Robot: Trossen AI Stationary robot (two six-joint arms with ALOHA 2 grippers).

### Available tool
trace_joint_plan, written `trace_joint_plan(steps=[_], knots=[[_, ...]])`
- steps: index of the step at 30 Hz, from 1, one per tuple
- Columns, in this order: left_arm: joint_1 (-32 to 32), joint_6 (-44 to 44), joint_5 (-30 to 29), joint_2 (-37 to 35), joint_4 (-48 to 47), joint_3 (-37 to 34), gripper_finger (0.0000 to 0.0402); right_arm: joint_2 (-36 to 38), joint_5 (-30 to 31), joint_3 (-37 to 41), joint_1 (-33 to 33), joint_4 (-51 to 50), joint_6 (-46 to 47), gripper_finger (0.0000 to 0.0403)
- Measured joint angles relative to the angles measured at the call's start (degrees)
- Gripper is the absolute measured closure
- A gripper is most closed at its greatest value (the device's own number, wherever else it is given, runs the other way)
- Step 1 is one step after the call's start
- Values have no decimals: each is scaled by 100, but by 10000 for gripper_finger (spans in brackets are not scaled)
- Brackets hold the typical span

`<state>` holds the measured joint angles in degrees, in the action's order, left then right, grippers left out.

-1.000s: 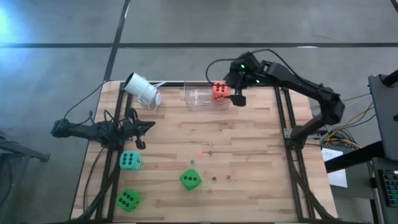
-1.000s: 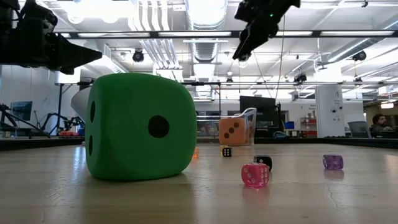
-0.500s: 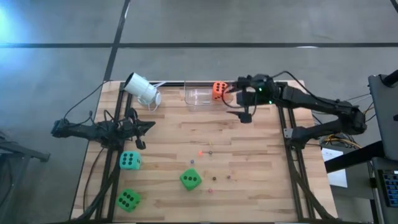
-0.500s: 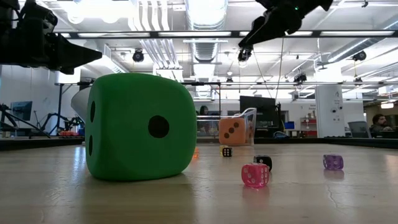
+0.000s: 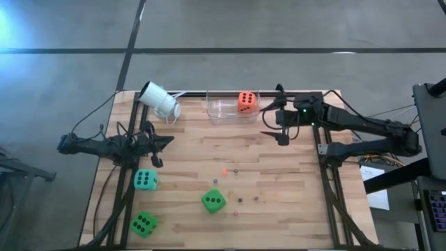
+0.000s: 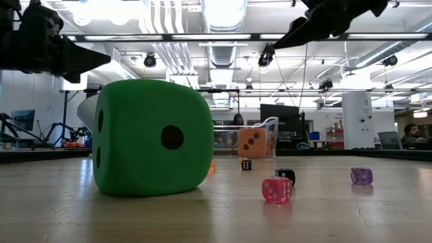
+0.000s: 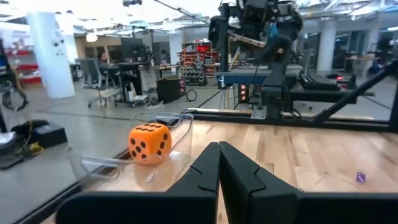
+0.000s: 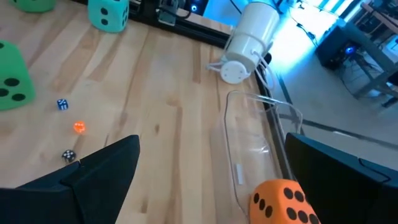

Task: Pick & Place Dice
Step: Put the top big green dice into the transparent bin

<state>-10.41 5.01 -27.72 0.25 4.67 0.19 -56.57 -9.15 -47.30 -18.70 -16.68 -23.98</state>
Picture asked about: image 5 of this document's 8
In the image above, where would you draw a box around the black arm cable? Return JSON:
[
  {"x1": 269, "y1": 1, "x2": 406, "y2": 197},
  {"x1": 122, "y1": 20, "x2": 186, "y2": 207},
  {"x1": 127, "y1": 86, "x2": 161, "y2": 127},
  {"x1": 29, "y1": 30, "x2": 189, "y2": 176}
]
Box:
[
  {"x1": 261, "y1": 89, "x2": 372, "y2": 141},
  {"x1": 70, "y1": 89, "x2": 130, "y2": 141}
]

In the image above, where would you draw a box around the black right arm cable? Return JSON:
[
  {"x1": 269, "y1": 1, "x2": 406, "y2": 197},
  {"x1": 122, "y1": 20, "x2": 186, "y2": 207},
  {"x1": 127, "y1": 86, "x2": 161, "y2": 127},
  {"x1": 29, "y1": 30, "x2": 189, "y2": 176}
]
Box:
[{"x1": 261, "y1": 89, "x2": 372, "y2": 141}]

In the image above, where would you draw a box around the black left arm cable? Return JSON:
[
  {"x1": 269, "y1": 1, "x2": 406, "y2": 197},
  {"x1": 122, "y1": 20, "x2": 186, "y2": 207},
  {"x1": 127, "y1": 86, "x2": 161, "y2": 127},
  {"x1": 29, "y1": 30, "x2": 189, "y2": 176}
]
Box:
[{"x1": 70, "y1": 89, "x2": 130, "y2": 141}]

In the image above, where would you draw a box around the white paper sheet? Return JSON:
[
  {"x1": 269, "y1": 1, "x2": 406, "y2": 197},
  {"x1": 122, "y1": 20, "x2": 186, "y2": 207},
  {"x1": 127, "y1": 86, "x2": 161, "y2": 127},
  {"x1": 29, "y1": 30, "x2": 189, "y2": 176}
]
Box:
[{"x1": 360, "y1": 165, "x2": 391, "y2": 211}]

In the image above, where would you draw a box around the white lamp cable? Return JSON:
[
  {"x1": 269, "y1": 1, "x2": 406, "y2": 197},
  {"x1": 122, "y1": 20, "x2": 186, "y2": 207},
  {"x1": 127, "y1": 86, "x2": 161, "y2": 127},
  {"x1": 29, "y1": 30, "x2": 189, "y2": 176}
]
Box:
[{"x1": 162, "y1": 91, "x2": 187, "y2": 127}]

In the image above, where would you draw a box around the grey metal bar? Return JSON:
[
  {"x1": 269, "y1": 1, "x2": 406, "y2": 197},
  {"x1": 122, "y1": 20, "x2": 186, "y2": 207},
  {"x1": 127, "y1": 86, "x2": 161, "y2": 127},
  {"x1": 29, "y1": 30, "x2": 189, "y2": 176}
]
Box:
[{"x1": 0, "y1": 149, "x2": 57, "y2": 251}]

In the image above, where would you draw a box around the large green foam die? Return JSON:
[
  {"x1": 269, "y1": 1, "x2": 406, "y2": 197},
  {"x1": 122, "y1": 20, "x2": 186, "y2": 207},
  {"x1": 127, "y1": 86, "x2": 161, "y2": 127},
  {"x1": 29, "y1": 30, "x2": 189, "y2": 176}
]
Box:
[
  {"x1": 129, "y1": 211, "x2": 160, "y2": 239},
  {"x1": 200, "y1": 188, "x2": 227, "y2": 215}
]

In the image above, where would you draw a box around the black keyboard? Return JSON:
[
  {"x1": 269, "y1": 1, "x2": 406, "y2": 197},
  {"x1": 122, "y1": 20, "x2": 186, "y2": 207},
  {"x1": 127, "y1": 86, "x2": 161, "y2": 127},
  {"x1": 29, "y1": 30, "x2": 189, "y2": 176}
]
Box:
[{"x1": 422, "y1": 190, "x2": 446, "y2": 234}]

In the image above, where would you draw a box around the clear plastic bin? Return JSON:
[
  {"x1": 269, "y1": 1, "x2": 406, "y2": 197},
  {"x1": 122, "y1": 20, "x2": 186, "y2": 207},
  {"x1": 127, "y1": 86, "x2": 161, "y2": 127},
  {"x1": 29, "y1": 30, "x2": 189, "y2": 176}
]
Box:
[{"x1": 206, "y1": 89, "x2": 261, "y2": 126}]

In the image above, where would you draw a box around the yellow cable bundle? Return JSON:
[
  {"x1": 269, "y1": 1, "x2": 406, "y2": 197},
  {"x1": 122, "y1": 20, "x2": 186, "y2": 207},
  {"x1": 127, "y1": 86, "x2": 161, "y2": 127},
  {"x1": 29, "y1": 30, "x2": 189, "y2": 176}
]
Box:
[{"x1": 358, "y1": 153, "x2": 407, "y2": 168}]

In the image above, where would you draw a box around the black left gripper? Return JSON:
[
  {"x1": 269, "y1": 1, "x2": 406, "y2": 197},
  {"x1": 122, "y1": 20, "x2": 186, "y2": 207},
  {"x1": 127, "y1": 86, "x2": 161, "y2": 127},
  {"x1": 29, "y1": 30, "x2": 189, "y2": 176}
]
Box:
[{"x1": 137, "y1": 120, "x2": 176, "y2": 169}]

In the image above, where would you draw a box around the large orange foam die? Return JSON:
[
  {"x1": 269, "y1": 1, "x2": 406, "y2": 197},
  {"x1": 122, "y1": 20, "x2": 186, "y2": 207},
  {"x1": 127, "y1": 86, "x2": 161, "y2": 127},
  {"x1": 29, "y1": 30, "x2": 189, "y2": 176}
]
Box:
[{"x1": 237, "y1": 91, "x2": 257, "y2": 114}]

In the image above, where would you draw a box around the large teal foam die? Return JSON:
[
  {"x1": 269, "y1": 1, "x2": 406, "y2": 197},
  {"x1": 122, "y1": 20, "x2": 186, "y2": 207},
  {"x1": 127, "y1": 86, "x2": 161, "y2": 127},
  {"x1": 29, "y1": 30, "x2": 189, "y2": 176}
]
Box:
[{"x1": 133, "y1": 168, "x2": 160, "y2": 192}]

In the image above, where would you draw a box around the black diagonal brace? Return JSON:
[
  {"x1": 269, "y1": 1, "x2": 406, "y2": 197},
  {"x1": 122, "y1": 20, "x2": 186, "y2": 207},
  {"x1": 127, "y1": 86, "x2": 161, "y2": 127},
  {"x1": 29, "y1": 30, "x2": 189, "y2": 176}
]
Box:
[{"x1": 363, "y1": 157, "x2": 432, "y2": 195}]

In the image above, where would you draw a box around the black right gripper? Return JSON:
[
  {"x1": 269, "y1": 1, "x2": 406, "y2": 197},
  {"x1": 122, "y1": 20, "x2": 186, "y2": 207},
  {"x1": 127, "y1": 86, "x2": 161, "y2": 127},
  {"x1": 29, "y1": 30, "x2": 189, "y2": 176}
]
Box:
[{"x1": 259, "y1": 98, "x2": 305, "y2": 147}]

